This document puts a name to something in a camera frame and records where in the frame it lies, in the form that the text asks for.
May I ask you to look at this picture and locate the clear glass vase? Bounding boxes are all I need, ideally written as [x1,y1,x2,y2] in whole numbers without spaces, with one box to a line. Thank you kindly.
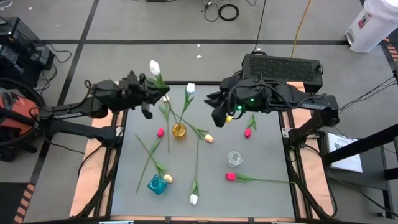
[226,151,244,169]

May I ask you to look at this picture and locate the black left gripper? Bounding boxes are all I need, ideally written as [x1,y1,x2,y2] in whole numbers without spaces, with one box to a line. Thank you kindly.
[119,72,170,110]

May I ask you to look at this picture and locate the black computer tower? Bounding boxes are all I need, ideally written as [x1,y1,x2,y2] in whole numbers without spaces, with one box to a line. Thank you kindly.
[0,16,40,54]
[0,43,56,90]

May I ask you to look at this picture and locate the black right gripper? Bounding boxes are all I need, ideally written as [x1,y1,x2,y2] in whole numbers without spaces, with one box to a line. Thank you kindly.
[204,76,276,113]

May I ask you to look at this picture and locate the white trash bin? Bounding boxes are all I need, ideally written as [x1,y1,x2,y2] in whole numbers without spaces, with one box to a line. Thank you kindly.
[344,0,398,54]

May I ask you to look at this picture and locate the red artificial tulip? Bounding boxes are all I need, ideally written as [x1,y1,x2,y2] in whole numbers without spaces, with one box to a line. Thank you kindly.
[225,172,295,185]
[135,127,165,194]
[244,114,258,139]

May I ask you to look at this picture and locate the white artificial tulip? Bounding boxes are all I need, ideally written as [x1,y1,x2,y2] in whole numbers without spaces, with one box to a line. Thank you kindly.
[149,59,170,91]
[178,82,197,127]
[189,137,200,207]

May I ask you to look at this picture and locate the black hanging cable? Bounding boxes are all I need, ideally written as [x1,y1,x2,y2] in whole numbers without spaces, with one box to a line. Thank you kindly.
[254,0,267,52]

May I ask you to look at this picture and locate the coiled black cable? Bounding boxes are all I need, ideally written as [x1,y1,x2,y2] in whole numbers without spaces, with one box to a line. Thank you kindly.
[217,3,240,22]

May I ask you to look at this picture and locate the yellow hanging cable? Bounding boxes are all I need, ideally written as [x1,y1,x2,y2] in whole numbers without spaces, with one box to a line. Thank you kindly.
[290,0,312,58]

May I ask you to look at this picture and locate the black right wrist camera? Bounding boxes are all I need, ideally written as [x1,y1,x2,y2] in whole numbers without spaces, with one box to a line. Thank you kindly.
[211,105,227,128]

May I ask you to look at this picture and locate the black metal side table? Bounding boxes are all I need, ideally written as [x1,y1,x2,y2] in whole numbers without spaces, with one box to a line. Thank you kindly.
[320,123,398,218]

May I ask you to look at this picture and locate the orange black shop vacuum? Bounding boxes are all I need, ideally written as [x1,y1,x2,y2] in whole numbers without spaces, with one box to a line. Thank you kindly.
[0,88,43,162]

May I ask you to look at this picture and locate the cream artificial tulip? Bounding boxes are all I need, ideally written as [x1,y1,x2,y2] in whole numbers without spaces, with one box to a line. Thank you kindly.
[158,95,173,154]
[169,107,215,144]
[134,134,174,184]

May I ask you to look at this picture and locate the black vacuum hose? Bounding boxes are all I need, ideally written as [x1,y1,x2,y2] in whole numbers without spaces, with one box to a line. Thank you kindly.
[0,77,49,149]

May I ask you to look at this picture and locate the teal glass vase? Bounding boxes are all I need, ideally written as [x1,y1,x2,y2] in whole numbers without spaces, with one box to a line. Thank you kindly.
[147,174,169,196]

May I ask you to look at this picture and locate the black aluminium rig frame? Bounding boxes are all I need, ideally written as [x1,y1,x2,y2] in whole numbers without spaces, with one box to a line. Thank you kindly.
[70,70,338,224]

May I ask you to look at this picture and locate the white paper booklet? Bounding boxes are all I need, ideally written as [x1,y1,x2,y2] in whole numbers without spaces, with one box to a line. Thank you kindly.
[326,132,364,174]

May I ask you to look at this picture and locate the black perforated computer case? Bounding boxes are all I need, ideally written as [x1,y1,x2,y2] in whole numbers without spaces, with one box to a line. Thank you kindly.
[241,53,324,94]

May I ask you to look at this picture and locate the yellow glass vase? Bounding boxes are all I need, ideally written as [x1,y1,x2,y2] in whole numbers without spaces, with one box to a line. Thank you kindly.
[171,123,188,140]

